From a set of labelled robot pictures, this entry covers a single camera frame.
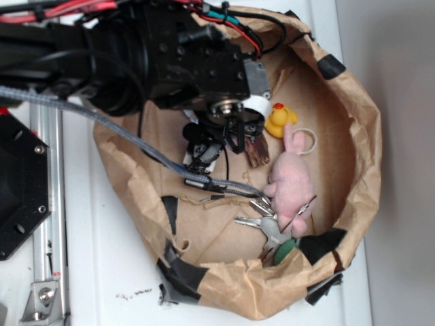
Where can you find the brown paper bag bin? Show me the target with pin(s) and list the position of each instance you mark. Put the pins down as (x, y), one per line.
(202, 254)

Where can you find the bunch of silver keys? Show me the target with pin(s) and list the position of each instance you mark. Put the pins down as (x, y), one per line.
(268, 224)

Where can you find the green round key fob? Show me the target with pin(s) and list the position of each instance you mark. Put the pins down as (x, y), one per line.
(284, 250)

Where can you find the dark wooden block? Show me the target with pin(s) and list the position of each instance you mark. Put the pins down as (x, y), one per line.
(257, 152)

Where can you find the yellow rubber duck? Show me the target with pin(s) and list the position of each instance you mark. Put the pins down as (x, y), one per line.
(279, 117)

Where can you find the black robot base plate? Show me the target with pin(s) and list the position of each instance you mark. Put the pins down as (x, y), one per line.
(24, 183)

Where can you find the pink plush bunny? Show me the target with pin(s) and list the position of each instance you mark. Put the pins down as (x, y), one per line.
(290, 187)

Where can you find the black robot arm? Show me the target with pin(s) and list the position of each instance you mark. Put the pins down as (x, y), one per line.
(121, 54)

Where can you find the aluminium frame rail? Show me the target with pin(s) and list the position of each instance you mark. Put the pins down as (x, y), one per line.
(50, 239)

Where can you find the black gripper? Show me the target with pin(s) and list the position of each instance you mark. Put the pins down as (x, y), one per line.
(225, 124)

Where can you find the metal corner bracket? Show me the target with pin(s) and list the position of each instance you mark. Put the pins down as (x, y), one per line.
(44, 306)

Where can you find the white tray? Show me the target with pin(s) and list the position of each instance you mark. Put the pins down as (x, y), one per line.
(112, 278)

